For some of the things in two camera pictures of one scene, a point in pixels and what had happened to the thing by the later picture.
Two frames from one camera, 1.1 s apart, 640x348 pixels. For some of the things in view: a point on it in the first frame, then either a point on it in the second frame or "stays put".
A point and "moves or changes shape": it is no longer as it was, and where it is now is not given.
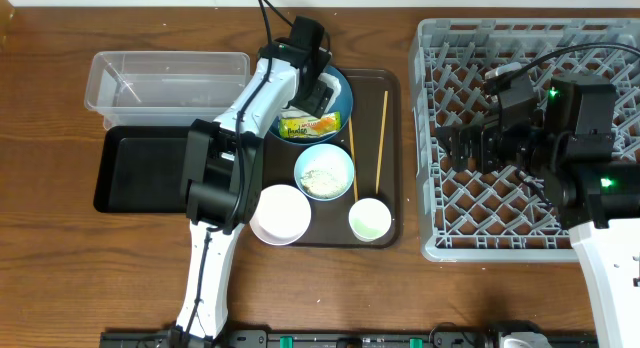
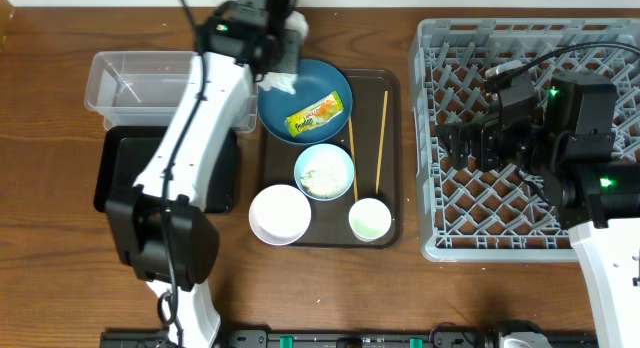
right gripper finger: (467, 144) stays put
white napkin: (328, 80) moves or changes shape
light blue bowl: (324, 172) stays put
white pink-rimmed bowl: (282, 215) stays put
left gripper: (320, 100) to (288, 60)
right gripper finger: (462, 141) stays put
